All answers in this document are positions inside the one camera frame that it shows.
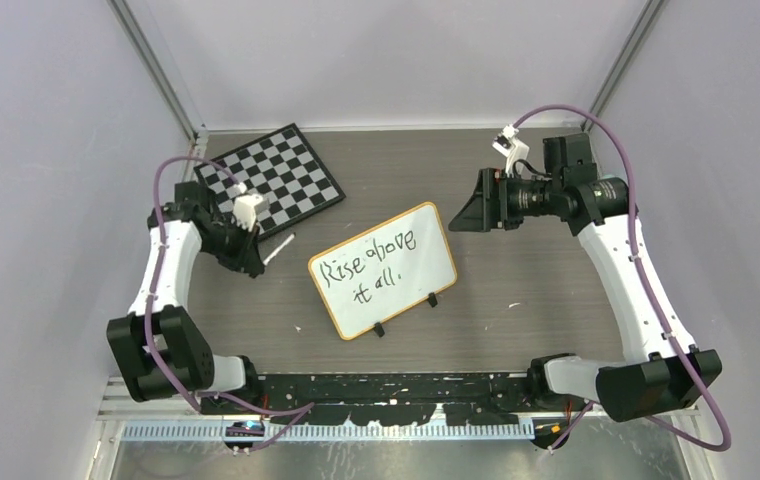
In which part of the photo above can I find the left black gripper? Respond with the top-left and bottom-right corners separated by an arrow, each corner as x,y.
200,217 -> 263,274

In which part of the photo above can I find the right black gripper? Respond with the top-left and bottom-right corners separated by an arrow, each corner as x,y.
450,167 -> 562,231

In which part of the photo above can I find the white whiteboard marker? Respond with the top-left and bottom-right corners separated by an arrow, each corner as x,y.
263,233 -> 296,266

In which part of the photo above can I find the yellow framed whiteboard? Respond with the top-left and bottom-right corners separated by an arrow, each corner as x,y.
307,201 -> 458,341

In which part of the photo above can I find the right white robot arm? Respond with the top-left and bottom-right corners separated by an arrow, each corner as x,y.
448,126 -> 722,422

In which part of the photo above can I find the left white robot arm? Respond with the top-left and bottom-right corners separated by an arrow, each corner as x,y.
106,181 -> 268,414

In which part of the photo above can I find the black whiteboard foot left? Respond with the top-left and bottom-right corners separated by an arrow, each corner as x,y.
373,322 -> 385,338

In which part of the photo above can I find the black white checkerboard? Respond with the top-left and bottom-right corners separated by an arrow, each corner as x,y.
213,123 -> 346,240

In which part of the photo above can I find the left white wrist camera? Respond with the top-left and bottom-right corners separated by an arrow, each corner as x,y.
232,193 -> 269,231

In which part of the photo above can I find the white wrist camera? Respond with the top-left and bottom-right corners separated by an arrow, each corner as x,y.
492,124 -> 530,177
232,193 -> 269,231

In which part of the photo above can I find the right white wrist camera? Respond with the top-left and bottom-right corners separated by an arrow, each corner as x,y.
492,124 -> 530,177

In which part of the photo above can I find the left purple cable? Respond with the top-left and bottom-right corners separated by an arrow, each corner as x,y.
143,156 -> 315,452

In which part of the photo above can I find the purple cable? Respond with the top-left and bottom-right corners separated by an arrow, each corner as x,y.
502,104 -> 732,455
143,156 -> 315,452

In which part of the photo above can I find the aluminium frame rail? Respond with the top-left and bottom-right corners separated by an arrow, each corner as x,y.
95,374 -> 703,444

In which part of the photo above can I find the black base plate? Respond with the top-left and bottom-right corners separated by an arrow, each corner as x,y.
232,372 -> 586,426

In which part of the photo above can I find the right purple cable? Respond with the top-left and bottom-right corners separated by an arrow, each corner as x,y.
502,104 -> 732,455

